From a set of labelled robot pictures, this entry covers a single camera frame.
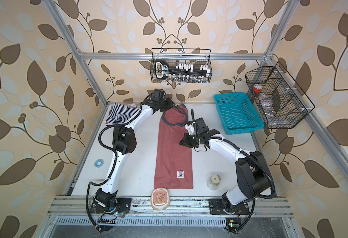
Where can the black wire basket right wall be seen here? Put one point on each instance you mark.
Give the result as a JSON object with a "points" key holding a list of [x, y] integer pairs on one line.
{"points": [[290, 101]]}

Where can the black wire basket wall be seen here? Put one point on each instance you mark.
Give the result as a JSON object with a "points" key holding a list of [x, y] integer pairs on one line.
{"points": [[290, 101], [183, 55]]}

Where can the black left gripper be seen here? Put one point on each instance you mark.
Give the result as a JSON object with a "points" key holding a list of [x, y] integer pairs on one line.
{"points": [[170, 103]]}

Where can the blue tape roll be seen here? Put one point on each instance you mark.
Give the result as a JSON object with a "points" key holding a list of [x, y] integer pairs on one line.
{"points": [[99, 163]]}

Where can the teal plastic basket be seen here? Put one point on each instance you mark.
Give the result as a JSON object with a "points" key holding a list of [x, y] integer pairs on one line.
{"points": [[237, 113]]}

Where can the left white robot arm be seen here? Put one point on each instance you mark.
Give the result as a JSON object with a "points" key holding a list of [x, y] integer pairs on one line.
{"points": [[119, 138]]}

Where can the black wire basket back wall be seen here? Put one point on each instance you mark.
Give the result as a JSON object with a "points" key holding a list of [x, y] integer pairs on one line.
{"points": [[183, 55]]}

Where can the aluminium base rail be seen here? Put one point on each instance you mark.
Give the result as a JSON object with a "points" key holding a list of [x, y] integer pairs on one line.
{"points": [[182, 211]]}

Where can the maroon red garment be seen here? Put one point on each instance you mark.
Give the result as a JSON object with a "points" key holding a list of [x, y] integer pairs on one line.
{"points": [[174, 161]]}

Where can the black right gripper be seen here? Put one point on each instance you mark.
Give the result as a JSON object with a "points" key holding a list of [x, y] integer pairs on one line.
{"points": [[185, 141]]}

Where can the pink oval container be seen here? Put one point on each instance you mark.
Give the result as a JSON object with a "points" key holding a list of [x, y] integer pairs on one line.
{"points": [[160, 199]]}

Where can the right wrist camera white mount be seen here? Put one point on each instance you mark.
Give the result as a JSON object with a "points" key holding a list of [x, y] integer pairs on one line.
{"points": [[190, 129]]}

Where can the blue white striped tank top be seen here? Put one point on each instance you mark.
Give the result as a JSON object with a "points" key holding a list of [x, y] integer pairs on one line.
{"points": [[120, 114]]}

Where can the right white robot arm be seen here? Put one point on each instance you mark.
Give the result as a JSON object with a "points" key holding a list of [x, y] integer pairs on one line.
{"points": [[254, 179]]}

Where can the black socket tool set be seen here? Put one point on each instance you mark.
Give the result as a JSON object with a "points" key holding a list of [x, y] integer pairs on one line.
{"points": [[189, 72]]}

